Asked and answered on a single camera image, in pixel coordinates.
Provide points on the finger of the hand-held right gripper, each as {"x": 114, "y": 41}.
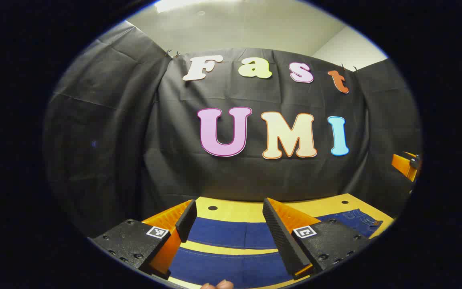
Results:
{"x": 403, "y": 164}

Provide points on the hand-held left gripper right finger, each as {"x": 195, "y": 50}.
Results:
{"x": 327, "y": 241}

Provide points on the blue denim jeans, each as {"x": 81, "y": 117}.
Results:
{"x": 231, "y": 269}

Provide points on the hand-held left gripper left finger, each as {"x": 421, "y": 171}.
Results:
{"x": 134, "y": 243}

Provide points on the black backdrop cloth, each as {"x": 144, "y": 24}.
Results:
{"x": 255, "y": 180}

